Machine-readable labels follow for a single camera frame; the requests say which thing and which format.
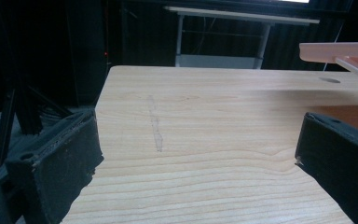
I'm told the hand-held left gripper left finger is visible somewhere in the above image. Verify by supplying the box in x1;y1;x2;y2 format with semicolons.
5;108;104;224

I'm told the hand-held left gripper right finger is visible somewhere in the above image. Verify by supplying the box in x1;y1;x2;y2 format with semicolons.
294;112;358;224

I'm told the black metal stand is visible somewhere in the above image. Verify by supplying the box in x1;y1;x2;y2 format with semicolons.
0;83;76;175

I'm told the pink plastic rack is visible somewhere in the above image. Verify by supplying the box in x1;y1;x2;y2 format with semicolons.
298;41;358;86

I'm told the white metal frame table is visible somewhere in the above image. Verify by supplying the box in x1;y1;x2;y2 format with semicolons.
163;6;321;70

